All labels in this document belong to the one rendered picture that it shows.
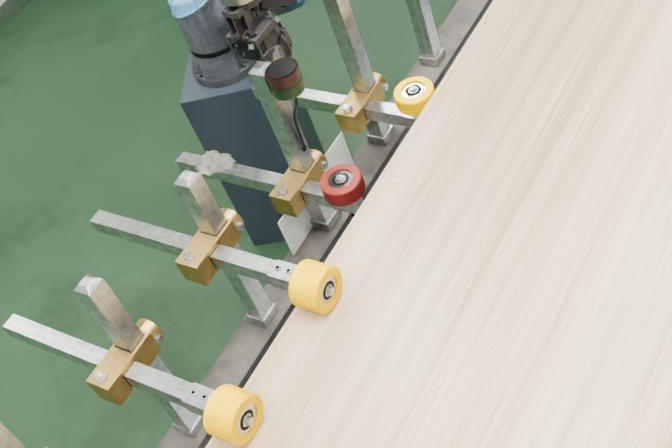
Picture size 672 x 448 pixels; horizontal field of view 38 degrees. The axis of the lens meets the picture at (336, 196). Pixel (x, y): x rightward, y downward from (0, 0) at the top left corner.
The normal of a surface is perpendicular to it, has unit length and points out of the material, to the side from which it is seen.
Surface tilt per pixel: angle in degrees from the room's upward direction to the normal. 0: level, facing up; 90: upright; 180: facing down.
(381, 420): 0
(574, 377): 0
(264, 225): 90
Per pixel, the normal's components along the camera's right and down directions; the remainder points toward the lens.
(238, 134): 0.00, 0.72
